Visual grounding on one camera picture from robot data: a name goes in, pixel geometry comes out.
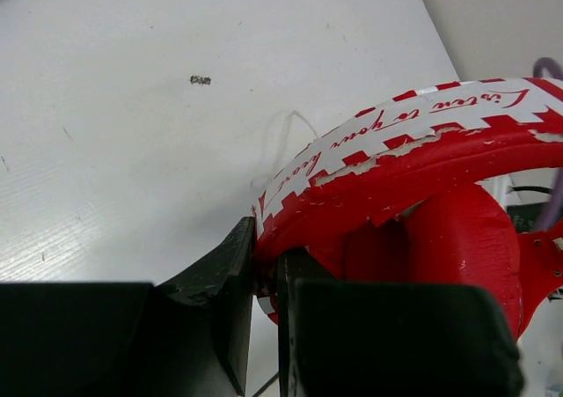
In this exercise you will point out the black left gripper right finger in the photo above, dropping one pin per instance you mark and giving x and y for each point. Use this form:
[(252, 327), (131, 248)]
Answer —
[(345, 338)]

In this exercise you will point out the red headphones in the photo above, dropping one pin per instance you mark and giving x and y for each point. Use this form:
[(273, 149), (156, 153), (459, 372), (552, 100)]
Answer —
[(395, 194)]

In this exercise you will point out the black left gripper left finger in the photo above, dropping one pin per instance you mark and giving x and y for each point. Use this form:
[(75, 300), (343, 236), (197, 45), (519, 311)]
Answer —
[(188, 336)]

